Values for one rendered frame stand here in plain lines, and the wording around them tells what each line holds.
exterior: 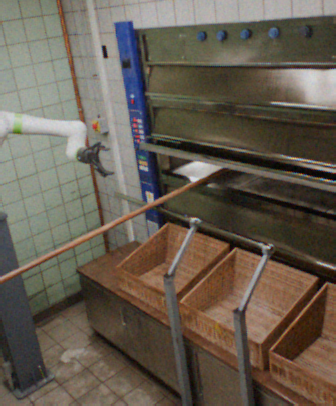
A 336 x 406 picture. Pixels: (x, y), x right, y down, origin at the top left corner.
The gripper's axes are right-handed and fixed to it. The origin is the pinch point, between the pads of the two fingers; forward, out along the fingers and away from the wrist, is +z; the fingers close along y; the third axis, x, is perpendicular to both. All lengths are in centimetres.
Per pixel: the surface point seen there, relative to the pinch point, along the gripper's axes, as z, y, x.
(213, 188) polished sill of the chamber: 20, 31, -55
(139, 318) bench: 1, 100, -1
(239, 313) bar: 91, 53, 6
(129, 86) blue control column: -44, -27, -53
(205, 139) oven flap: 20, 0, -53
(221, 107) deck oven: 33, -19, -55
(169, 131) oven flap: -12, -1, -54
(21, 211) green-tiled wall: -119, 55, 8
